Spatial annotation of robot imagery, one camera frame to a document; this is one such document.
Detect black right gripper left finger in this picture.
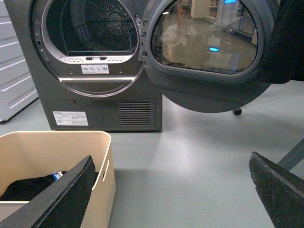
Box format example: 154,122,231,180
0,155,95,228

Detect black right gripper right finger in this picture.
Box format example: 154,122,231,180
249,152,304,228

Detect beige plastic laundry hamper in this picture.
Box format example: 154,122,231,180
0,131,116,228

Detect grey metal rack leg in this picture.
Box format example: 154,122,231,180
277,139,304,171

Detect black printed t-shirt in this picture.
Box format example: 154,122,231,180
0,171,100,202

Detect black caster wheel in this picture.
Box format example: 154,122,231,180
233,108,242,115

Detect white appliance beside dryer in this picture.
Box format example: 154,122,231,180
0,1,38,124

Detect black hanging garment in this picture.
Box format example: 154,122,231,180
258,0,304,84

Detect grey tumble dryer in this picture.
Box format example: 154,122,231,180
4,0,162,132

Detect round grey dryer door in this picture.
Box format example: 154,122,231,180
139,0,279,113

